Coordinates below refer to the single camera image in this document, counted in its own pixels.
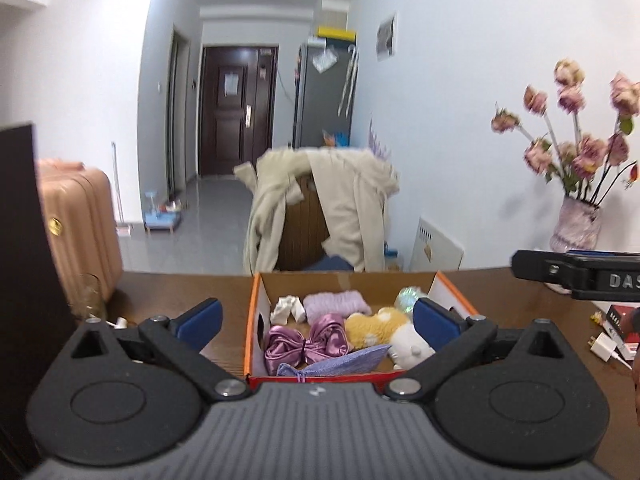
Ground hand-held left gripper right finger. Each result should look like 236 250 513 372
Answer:
382 297 568 403

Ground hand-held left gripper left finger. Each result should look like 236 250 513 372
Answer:
67 297 251 403

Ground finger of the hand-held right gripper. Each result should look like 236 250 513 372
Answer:
511 249 588 292

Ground white plush toy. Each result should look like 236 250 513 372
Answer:
389 324 437 372

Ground orange cardboard shoe box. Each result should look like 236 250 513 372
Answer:
243 270 478 391

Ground purple fluffy headband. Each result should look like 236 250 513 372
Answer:
303 290 373 325

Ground purple satin bow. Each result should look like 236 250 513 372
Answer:
265 313 352 376

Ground green white ball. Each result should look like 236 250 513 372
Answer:
394 286 431 312

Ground red black box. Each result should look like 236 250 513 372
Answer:
602 304 640 356

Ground pink white vase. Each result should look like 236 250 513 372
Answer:
549 195 603 256

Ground yellow plush toy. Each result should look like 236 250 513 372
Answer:
345 308 412 352

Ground white charger plug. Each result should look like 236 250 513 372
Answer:
589 332 632 368

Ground white socks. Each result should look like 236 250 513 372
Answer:
270 296 306 325

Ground small blue stool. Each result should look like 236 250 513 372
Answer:
144 209 184 234

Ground drinking glass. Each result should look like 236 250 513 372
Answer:
70 272 109 322

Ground pink artificial flowers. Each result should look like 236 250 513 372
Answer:
490 57 640 208

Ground blue jeans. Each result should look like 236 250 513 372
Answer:
310 254 354 272

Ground wooden chair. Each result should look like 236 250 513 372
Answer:
277 180 331 272

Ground beige coat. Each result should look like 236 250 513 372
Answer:
234 147 401 273

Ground pink suitcase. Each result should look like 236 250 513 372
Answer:
37 159 124 321

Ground dark cabinet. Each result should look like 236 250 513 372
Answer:
0 122 76 480

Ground grey interior door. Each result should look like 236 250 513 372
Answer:
167 30 192 196

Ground dark brown entrance door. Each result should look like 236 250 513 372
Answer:
199 45 279 177

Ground grey refrigerator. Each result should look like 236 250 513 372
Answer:
292 42 357 150

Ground white umbrella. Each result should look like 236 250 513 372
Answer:
337 45 360 117

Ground clear plastic bag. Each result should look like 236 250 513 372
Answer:
310 47 336 74

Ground yellow box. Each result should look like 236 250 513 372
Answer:
316 25 358 41

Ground lavender drawstring pouch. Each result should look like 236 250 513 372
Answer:
276 344 392 379

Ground purple flower wall sticker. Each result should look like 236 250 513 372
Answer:
367 119 392 162

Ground wall picture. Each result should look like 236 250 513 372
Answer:
376 12 399 61

